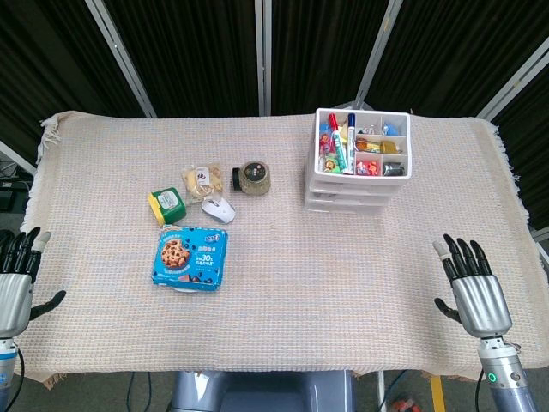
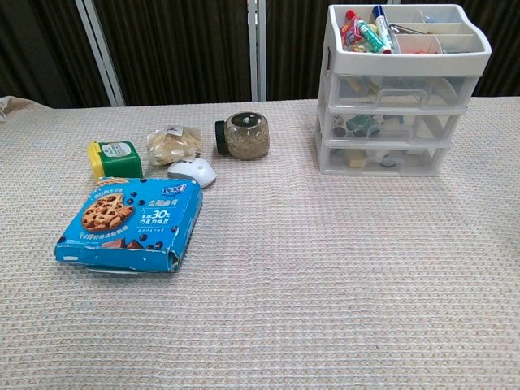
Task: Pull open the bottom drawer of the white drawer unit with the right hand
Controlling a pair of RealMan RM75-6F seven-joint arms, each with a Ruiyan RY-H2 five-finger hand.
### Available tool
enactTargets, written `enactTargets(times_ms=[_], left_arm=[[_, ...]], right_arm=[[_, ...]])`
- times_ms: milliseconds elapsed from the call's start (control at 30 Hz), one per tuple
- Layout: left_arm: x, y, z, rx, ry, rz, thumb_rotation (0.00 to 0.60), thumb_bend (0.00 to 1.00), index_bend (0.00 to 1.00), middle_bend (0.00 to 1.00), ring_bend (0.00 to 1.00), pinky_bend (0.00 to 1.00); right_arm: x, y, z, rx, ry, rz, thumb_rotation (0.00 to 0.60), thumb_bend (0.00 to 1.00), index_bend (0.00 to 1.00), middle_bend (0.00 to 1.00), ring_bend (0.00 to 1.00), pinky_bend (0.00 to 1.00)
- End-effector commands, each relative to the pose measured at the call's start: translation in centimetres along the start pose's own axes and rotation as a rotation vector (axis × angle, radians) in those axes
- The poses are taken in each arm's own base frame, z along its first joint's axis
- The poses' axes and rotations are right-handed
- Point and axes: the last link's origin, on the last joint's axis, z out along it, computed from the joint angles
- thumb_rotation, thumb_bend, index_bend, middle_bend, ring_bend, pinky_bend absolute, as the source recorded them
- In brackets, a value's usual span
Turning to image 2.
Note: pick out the green marker with red cap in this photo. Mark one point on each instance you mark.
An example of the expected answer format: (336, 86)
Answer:
(371, 35)

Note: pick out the red candy packet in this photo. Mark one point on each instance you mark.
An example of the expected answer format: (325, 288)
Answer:
(350, 34)

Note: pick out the white drawer organizer box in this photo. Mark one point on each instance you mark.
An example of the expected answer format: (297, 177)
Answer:
(406, 63)

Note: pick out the glass jar with black lid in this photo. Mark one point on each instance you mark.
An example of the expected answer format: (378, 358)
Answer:
(248, 138)

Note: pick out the green container with yellow lid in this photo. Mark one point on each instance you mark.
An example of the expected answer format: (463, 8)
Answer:
(120, 160)

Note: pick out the clear bag of biscuits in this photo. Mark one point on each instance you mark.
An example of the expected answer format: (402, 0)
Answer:
(174, 142)

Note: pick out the white screen frame post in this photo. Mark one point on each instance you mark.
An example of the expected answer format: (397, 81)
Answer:
(257, 48)
(101, 53)

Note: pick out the blue plastic object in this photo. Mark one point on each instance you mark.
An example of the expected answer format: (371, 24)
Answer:
(431, 17)

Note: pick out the white computer mouse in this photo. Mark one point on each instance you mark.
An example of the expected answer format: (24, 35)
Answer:
(195, 170)

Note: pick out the blue chocolate cookie box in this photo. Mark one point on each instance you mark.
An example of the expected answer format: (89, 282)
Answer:
(122, 227)

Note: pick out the white marker with blue cap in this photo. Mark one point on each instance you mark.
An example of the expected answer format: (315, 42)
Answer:
(382, 24)

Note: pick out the beige woven tablecloth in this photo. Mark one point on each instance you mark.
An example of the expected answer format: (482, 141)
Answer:
(284, 264)

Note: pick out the white dice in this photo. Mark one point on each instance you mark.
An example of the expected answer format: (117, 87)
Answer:
(336, 122)

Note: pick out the clear lowest drawer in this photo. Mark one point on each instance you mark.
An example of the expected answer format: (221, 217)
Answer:
(414, 160)

